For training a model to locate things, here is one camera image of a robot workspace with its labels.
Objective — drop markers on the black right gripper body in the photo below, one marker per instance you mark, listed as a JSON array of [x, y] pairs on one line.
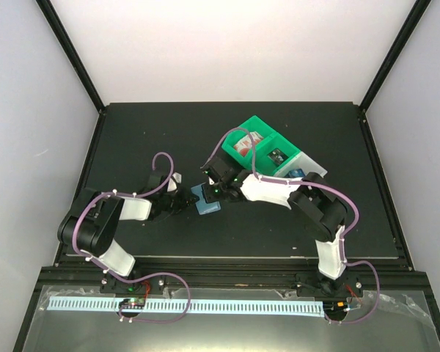
[[216, 195]]

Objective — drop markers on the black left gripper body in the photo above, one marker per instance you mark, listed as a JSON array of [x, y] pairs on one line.
[[174, 204]]

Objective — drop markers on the blue leather card holder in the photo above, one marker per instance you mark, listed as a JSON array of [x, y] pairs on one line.
[[204, 208]]

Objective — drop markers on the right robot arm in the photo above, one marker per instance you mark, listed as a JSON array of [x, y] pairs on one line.
[[319, 211]]

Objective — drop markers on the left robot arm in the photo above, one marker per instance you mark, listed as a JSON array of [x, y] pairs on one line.
[[90, 225]]

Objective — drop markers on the red white card stack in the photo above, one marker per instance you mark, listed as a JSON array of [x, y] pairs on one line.
[[245, 144]]

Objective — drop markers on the black card in bin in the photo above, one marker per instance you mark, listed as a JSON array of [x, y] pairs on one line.
[[277, 156]]

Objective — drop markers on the blue card stack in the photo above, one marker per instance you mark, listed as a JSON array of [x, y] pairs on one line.
[[296, 173]]

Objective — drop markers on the green plastic bin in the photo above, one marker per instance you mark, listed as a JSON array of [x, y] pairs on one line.
[[271, 140]]

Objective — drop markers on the white plastic bin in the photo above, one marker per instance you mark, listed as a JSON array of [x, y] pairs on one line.
[[300, 160]]

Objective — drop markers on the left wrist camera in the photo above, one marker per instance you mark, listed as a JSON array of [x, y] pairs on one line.
[[174, 181]]

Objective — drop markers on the black aluminium frame rail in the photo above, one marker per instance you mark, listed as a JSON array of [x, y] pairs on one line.
[[301, 276]]

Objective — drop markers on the white slotted cable duct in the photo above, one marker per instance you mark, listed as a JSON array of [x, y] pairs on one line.
[[194, 306]]

